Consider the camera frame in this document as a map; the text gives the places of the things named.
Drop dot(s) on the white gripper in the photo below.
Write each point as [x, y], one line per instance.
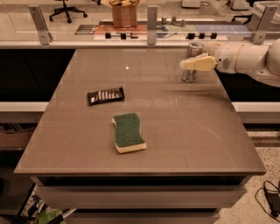
[225, 59]

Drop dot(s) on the silver redbull can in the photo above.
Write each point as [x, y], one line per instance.
[194, 49]

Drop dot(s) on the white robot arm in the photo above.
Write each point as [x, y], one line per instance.
[259, 62]

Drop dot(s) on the green yellow sponge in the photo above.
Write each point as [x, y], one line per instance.
[128, 133]

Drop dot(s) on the brown cardboard box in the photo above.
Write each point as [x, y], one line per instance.
[124, 16]

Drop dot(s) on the black snack bar wrapper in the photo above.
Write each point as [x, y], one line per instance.
[115, 94]

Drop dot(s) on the black office chair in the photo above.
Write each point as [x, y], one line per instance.
[65, 9]

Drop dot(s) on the upper grey drawer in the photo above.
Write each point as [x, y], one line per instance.
[141, 197]

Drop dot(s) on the grey drawer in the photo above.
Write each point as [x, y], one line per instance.
[143, 218]
[141, 197]

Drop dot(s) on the lower grey drawer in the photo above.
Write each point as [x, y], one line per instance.
[143, 218]

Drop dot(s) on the green bag on floor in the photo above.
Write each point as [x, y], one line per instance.
[47, 215]

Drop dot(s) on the right metal bracket post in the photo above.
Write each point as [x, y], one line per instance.
[259, 32]

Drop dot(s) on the metal bracket post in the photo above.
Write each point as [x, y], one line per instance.
[152, 15]
[44, 36]
[259, 32]

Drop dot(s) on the middle metal bracket post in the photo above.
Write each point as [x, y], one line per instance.
[152, 15]

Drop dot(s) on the black power adapter with cable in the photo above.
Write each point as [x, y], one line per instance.
[271, 193]

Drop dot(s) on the left metal bracket post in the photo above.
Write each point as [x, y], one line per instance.
[44, 36]

